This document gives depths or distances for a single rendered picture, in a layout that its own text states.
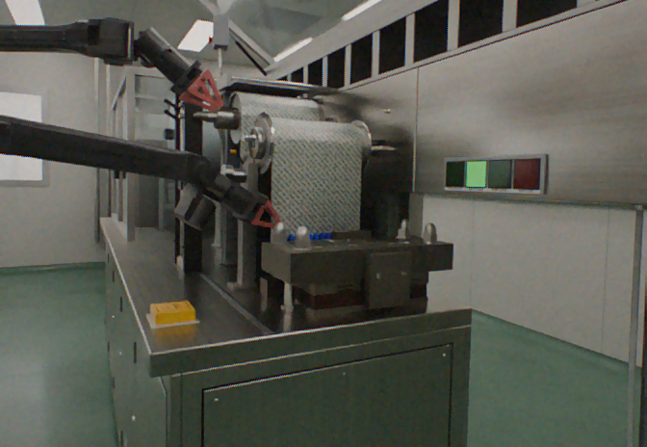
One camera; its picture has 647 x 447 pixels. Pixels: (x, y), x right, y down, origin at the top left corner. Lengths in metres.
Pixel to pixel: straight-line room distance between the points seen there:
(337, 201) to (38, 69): 5.80
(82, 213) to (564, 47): 6.12
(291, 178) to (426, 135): 0.33
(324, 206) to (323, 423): 0.48
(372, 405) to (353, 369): 0.09
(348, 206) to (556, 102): 0.52
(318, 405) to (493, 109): 0.65
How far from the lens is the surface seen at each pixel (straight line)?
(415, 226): 1.44
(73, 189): 6.55
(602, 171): 0.83
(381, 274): 0.96
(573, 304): 3.75
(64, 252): 6.63
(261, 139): 1.08
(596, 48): 0.87
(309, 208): 1.10
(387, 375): 0.98
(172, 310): 0.91
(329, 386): 0.92
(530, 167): 0.90
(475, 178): 0.98
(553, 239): 3.78
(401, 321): 0.96
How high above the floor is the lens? 1.17
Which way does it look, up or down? 3 degrees down
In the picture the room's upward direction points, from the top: 1 degrees clockwise
